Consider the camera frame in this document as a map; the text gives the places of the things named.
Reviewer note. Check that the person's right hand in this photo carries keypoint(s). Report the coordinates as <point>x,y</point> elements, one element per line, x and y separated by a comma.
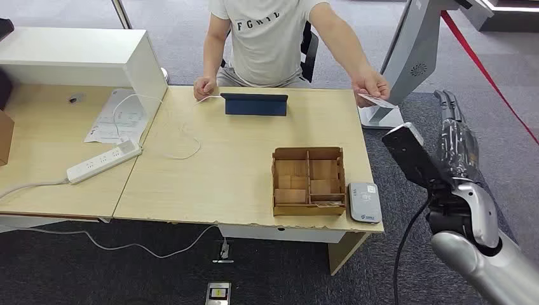
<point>205,87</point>

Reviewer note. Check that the person's left hand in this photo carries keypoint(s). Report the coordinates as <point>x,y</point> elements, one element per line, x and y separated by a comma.
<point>370,84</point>

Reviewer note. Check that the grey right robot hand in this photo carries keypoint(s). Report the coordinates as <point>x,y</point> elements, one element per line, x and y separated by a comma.
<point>459,151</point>

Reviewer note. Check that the white ID card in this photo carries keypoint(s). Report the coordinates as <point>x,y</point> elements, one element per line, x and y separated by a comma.
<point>381,102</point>

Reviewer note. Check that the person's right forearm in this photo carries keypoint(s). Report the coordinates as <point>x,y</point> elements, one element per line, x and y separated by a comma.
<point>212,61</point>

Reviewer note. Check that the person's left forearm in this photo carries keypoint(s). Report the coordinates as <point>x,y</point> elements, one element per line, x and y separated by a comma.
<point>353,54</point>

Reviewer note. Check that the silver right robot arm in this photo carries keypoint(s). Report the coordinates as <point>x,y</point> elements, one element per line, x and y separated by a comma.
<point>484,269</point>

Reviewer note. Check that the person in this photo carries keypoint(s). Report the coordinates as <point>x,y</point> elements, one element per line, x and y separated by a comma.
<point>265,50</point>

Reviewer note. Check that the grey card reader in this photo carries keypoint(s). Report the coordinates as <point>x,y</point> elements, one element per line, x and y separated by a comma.
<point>364,204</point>

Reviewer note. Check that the room key cards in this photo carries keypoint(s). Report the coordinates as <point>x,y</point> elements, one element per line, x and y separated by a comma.
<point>326,205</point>

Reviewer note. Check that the white round stanchion base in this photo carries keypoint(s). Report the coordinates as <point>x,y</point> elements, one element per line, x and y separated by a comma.
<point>165,74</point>

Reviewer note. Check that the tablet in blue case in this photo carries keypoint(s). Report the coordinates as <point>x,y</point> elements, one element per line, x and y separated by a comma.
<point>254,106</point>

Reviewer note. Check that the grey kiosk stand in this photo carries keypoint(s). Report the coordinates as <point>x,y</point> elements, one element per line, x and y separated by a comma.
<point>414,46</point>

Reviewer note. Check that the printed paper sheet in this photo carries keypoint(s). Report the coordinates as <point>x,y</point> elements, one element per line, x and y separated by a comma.
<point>130,120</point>

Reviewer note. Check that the red barrier belt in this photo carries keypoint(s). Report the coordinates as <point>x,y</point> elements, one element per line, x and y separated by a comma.
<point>476,63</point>

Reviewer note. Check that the white plug adapter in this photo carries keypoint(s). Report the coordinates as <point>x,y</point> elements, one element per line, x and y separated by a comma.
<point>126,147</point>

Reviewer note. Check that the metal pole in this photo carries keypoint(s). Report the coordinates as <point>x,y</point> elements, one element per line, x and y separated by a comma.
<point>122,14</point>

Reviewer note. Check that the white desk shelf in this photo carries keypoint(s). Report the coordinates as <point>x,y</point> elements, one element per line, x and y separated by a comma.
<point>84,46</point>

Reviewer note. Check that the white power strip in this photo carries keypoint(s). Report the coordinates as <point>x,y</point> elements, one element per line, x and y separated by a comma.
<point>99,163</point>

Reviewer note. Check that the wooden compartment box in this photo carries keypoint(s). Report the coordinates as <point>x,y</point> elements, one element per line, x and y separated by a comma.
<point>294,195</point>

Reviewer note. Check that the dark lit display platform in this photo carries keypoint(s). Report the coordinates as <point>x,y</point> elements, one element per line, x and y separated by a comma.
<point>511,21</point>

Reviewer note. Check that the wooden desk leg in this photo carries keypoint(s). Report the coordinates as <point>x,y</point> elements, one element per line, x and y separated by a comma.
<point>343,254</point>

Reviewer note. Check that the white desk apron panel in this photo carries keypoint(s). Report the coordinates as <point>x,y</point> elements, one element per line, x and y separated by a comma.
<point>273,235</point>

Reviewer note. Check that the floor socket with plug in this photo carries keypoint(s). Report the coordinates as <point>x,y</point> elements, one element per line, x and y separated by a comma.
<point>224,251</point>

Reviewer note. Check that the brown cardboard box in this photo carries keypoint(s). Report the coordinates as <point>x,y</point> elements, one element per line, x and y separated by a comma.
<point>5,139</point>

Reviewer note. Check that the silver floor box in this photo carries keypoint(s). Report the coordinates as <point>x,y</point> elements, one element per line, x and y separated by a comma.
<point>218,293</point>

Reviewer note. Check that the black device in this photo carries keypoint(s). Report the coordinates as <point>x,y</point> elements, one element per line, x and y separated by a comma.
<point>5,27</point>

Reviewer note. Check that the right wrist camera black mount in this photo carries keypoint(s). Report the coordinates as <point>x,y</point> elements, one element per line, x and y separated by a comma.
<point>410,155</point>

